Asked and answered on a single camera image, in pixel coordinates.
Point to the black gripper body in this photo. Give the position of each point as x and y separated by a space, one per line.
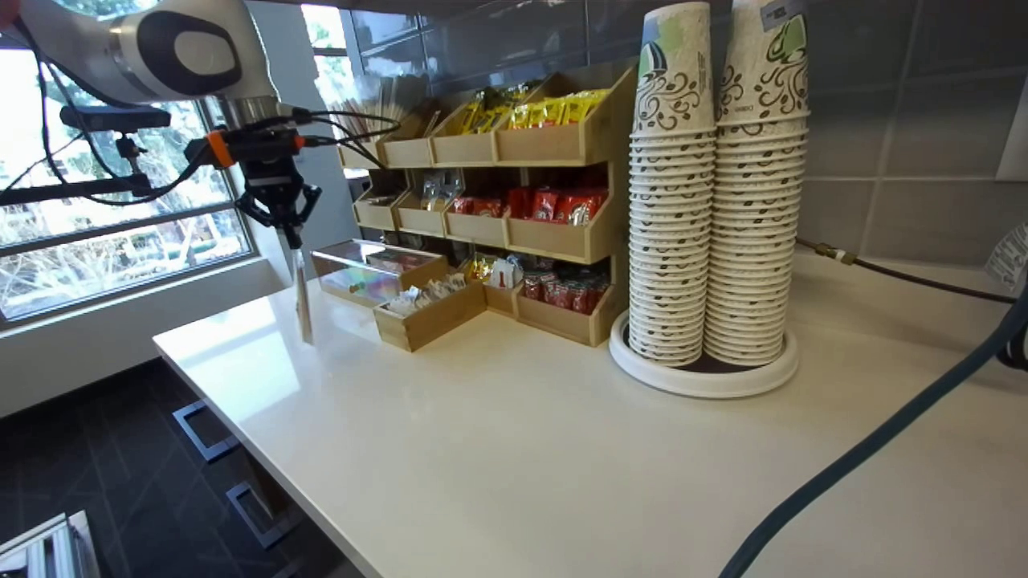
275 154

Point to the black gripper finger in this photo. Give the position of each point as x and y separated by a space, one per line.
272 213
301 209

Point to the wooden tiered condiment rack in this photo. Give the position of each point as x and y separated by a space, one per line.
557 243

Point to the clear wrapped packets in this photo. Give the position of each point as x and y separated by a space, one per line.
435 189

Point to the white sugar packets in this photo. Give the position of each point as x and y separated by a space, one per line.
412 298

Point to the large window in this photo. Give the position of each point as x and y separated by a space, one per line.
107 258

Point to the small open wooden box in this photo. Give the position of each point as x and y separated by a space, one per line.
428 326

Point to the red condiment packets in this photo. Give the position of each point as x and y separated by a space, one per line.
565 205
486 204

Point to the yellow sweetener packets with print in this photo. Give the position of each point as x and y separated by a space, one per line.
471 112

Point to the white sachets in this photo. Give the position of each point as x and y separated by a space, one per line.
506 272

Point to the plain yellow sweetener packets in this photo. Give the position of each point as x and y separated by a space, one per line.
557 110

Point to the dark red sachets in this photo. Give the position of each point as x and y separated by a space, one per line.
565 291

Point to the stack of printed paper cups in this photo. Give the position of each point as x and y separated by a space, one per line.
760 213
672 213

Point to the white round cup holder base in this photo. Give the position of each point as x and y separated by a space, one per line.
696 379

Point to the white speckled object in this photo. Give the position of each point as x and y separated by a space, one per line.
1014 258

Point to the black camera on stand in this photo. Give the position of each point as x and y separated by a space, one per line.
107 118

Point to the black camera stand bar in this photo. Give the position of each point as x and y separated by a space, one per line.
66 189

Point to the grey metal floor bracket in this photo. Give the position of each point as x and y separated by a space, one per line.
187 436
245 514

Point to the white metal frame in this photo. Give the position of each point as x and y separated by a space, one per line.
49 551

